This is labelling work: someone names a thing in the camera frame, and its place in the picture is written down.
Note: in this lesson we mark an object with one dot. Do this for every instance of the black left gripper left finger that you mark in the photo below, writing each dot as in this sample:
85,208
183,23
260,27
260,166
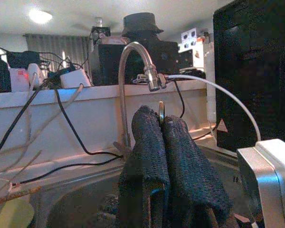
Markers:
147,147

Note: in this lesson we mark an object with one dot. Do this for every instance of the grey curtain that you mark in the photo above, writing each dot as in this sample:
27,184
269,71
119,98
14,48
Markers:
54,50

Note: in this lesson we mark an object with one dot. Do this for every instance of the brown wooden chopstick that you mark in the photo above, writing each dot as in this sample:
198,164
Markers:
19,194

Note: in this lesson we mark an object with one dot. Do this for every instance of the black bucket hat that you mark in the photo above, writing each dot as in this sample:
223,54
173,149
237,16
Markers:
142,22

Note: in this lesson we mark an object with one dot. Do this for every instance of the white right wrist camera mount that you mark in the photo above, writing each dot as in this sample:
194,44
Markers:
263,183

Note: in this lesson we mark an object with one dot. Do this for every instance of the green plate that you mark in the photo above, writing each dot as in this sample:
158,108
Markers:
9,213

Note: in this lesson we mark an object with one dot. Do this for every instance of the black electronic device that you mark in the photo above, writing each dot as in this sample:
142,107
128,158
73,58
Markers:
21,59

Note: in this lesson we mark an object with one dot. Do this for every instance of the white box red label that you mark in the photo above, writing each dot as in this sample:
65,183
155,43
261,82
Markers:
19,80

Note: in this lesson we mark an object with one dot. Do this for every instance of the round ceiling lamp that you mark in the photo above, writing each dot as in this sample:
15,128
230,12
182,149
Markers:
40,15

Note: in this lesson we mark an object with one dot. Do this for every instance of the tall black appliance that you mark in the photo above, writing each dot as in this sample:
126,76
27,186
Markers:
251,71

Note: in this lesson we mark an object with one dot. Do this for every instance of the silver metal utensil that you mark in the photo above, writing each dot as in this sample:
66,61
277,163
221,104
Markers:
161,110

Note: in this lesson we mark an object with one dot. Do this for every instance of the ceiling fan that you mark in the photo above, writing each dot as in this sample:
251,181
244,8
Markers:
98,22

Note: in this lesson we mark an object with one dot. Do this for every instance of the white shelf with items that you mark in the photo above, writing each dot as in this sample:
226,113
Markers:
192,47

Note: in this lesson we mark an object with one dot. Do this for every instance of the white power adapter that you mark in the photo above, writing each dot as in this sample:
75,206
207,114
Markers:
74,78
34,72

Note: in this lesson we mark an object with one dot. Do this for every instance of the person in black clothes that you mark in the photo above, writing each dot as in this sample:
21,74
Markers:
137,61

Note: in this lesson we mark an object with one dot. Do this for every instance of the silver gooseneck faucet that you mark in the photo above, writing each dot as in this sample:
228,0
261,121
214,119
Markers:
121,78

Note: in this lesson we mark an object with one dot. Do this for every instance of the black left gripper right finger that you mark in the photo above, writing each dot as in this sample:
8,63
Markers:
187,161

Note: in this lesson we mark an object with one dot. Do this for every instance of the stainless steel sink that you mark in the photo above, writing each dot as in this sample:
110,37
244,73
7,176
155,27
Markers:
85,202

